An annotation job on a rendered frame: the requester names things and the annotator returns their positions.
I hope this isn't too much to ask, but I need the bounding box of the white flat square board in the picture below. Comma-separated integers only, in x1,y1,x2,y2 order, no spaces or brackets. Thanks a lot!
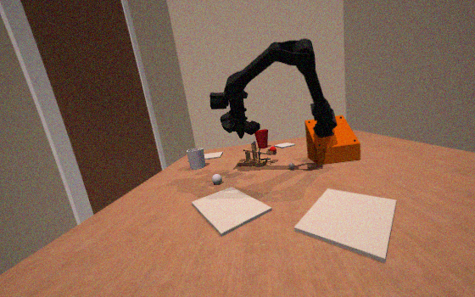
294,188,397,263
204,152,223,160
192,187,272,237

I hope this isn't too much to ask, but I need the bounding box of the dark red cup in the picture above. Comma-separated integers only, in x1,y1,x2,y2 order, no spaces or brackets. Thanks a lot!
254,129,268,149

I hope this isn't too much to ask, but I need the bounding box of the grey cup with white rim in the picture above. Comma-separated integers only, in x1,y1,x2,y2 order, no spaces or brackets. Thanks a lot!
187,148,205,170

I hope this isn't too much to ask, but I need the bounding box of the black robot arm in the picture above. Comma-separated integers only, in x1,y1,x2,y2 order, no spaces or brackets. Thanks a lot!
210,39,338,138

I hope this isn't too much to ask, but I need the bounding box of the white flat square tile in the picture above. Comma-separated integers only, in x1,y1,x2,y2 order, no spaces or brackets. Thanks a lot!
274,143,295,149

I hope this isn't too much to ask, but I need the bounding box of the white ball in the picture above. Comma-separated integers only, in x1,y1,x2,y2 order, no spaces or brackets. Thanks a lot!
212,174,222,184

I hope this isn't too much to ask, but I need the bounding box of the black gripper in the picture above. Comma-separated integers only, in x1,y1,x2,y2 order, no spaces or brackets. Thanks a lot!
221,108,260,139

